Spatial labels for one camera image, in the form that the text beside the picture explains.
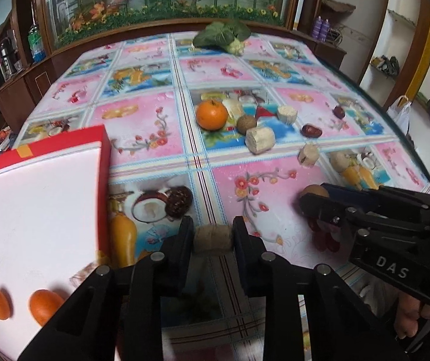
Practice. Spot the green label plastic bottle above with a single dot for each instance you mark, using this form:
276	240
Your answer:
36	44

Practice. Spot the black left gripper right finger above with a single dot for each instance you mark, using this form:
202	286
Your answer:
310	314

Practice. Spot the person right hand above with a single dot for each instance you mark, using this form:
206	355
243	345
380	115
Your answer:
409	310

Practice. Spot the dark red jujube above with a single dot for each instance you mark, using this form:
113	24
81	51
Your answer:
311	131
339	112

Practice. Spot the brown kiwi fruit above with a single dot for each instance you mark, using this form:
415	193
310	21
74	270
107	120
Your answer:
315	189
245	123

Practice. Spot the purple spray bottle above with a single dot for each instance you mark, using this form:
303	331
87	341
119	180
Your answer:
322	37
316	29

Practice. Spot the green leafy vegetable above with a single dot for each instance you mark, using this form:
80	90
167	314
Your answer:
228	36

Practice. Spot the red white shallow box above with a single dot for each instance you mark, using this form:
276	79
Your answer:
53	222

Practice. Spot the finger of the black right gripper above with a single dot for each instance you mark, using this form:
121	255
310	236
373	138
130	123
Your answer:
390	202
338	210

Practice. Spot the black thermos flask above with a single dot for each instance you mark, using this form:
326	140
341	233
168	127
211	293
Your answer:
7	58

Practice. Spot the white plastic bag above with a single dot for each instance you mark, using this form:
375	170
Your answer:
399	112

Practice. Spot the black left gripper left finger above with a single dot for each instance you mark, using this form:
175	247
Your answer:
117	312

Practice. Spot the floral fruit print tablecloth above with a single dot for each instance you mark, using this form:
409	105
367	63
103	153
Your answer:
147	102

